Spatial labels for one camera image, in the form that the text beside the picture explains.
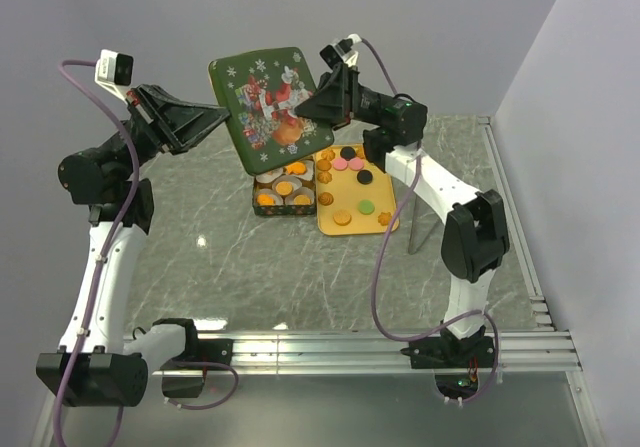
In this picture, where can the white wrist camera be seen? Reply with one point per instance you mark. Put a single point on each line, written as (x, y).
(114, 69)
(341, 51)

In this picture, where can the gold cookie tray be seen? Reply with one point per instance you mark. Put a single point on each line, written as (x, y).
(362, 180)

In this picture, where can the pink round cookie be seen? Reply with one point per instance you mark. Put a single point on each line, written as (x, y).
(340, 164)

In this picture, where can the gold tin lid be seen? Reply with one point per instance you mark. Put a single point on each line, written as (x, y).
(261, 90)

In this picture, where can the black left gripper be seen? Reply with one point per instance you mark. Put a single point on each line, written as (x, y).
(173, 125)

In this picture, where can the round tan sandwich cookie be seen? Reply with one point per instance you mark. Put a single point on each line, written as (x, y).
(342, 217)

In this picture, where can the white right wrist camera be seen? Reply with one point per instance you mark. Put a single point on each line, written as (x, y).
(341, 51)

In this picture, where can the green cookie tin box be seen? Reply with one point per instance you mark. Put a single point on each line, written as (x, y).
(285, 207)

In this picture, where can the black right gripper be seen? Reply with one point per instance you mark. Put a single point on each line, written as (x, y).
(327, 102)

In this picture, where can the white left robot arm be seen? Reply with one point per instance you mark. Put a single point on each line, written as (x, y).
(92, 365)

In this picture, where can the metal tongs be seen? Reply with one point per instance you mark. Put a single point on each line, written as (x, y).
(423, 223)

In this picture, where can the aluminium mounting rail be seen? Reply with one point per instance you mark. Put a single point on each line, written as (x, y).
(367, 352)

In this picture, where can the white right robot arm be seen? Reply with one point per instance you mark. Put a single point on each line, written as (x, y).
(475, 237)

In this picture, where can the flower shaped brown cookie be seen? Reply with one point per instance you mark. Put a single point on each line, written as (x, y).
(384, 218)

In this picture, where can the black round cookie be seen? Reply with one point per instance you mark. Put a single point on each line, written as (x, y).
(347, 153)

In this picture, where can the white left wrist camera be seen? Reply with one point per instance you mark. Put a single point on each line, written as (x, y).
(114, 69)

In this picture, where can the swirl brown cookie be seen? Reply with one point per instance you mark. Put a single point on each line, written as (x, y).
(328, 154)

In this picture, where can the round orange chip cookie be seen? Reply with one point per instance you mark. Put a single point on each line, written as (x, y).
(284, 188)

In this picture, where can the green round cookie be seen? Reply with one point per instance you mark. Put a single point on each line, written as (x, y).
(366, 207)

